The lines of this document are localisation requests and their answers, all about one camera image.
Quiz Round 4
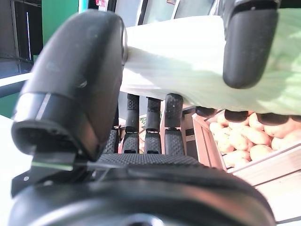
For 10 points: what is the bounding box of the brown potato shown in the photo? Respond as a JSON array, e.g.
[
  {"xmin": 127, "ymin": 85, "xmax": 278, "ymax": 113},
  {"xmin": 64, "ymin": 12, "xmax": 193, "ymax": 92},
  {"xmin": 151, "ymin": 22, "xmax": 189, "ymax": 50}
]
[
  {"xmin": 263, "ymin": 123, "xmax": 299, "ymax": 139},
  {"xmin": 271, "ymin": 131, "xmax": 301, "ymax": 151},
  {"xmin": 249, "ymin": 144, "xmax": 273, "ymax": 161},
  {"xmin": 216, "ymin": 134, "xmax": 236, "ymax": 153},
  {"xmin": 209, "ymin": 121, "xmax": 228, "ymax": 135},
  {"xmin": 222, "ymin": 150, "xmax": 251, "ymax": 165},
  {"xmin": 229, "ymin": 126, "xmax": 272, "ymax": 145}
]

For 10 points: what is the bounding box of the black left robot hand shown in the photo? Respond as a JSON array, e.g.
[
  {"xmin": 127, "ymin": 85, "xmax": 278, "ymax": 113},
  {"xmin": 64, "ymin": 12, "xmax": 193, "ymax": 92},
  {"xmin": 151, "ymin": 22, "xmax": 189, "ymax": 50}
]
[{"xmin": 8, "ymin": 10, "xmax": 276, "ymax": 226}]

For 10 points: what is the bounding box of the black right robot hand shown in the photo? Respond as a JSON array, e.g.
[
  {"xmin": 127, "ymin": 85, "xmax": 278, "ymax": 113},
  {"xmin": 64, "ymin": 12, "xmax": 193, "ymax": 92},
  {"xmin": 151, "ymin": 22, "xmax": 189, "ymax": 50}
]
[{"xmin": 195, "ymin": 0, "xmax": 301, "ymax": 126}]

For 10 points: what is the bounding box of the wooden slat crate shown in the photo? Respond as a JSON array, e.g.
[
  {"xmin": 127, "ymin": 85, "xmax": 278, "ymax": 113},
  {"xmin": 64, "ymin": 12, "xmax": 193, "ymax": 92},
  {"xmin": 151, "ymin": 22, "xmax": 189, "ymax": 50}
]
[
  {"xmin": 191, "ymin": 110, "xmax": 301, "ymax": 186},
  {"xmin": 251, "ymin": 170, "xmax": 301, "ymax": 224}
]

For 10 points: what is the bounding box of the green white napa cabbage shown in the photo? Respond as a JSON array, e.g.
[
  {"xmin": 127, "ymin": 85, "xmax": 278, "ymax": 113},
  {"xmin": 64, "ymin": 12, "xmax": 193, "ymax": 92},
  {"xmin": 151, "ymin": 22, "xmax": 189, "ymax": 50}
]
[{"xmin": 119, "ymin": 8, "xmax": 301, "ymax": 116}]

